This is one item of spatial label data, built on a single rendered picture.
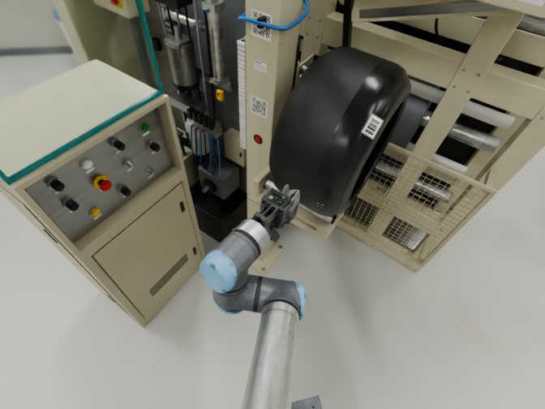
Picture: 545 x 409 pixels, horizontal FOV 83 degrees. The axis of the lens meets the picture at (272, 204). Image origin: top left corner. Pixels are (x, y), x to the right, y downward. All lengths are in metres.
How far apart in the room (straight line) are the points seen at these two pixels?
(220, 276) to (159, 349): 1.39
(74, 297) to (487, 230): 2.97
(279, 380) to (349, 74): 0.80
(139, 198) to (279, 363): 0.95
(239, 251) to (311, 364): 1.37
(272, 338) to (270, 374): 0.08
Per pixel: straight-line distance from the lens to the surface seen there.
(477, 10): 1.27
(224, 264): 0.68
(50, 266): 2.51
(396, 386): 2.10
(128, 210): 1.36
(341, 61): 1.04
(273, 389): 0.61
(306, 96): 0.96
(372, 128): 0.92
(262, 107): 1.22
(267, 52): 1.11
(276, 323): 0.70
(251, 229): 0.73
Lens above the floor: 1.93
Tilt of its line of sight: 52 degrees down
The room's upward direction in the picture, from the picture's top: 6 degrees clockwise
